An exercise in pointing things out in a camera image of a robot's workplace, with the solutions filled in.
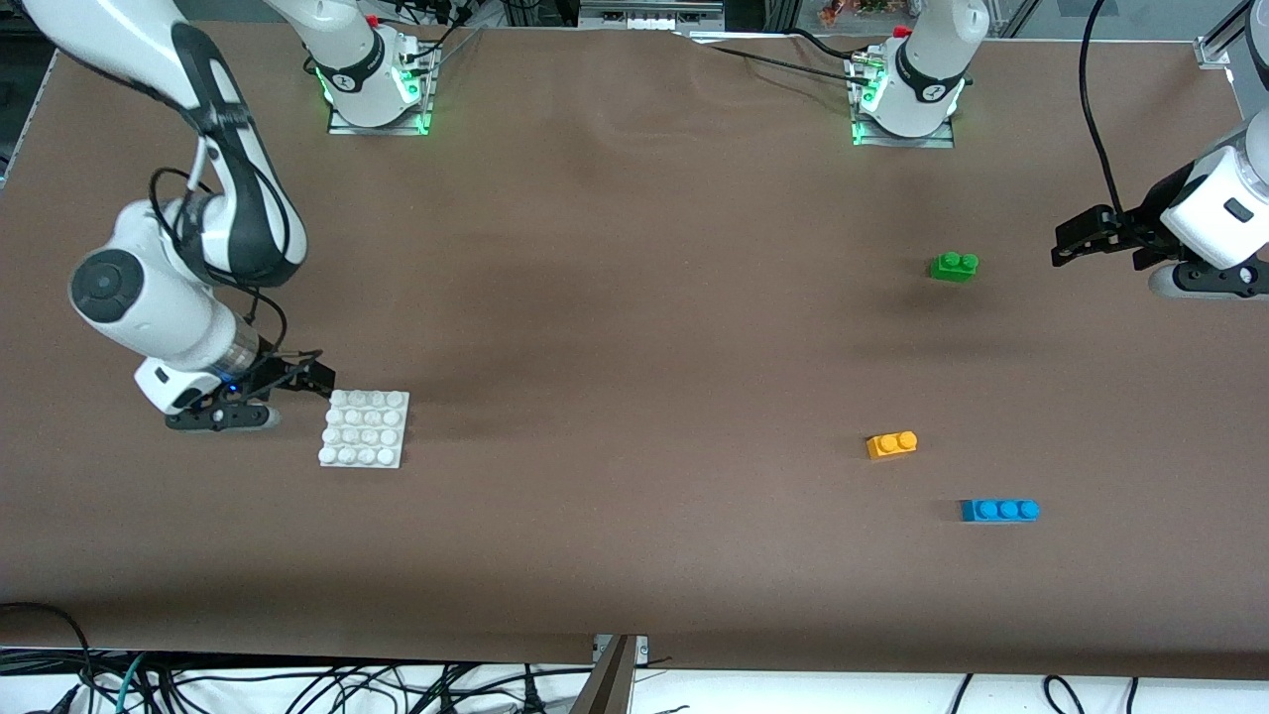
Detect teal cable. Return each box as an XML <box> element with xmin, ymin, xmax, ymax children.
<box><xmin>112</xmin><ymin>653</ymin><xmax>152</xmax><ymax>714</ymax></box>

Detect colourful small objects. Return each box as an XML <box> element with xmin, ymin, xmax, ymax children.
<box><xmin>818</xmin><ymin>0</ymin><xmax>898</xmax><ymax>26</ymax></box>

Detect grey support post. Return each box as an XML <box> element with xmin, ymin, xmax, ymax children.
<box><xmin>570</xmin><ymin>635</ymin><xmax>635</xmax><ymax>714</ymax></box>

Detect thick black cable loop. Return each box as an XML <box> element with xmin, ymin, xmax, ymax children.
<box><xmin>0</xmin><ymin>602</ymin><xmax>97</xmax><ymax>714</ymax></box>

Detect blue three-stud block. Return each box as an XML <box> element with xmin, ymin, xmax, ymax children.
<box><xmin>960</xmin><ymin>499</ymin><xmax>1041</xmax><ymax>524</ymax></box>

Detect aluminium frame profile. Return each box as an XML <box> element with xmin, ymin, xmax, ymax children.
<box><xmin>1195</xmin><ymin>0</ymin><xmax>1269</xmax><ymax>70</ymax></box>

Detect silver electronics box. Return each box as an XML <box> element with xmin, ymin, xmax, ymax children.
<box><xmin>578</xmin><ymin>0</ymin><xmax>728</xmax><ymax>33</ymax></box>

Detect brown table cover sheet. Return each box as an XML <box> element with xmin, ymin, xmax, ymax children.
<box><xmin>0</xmin><ymin>20</ymin><xmax>1269</xmax><ymax>680</ymax></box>

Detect white studded base plate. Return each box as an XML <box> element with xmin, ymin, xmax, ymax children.
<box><xmin>317</xmin><ymin>389</ymin><xmax>410</xmax><ymax>469</ymax></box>

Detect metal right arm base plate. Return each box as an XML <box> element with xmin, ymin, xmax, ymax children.
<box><xmin>327</xmin><ymin>99</ymin><xmax>434</xmax><ymax>137</ymax></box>

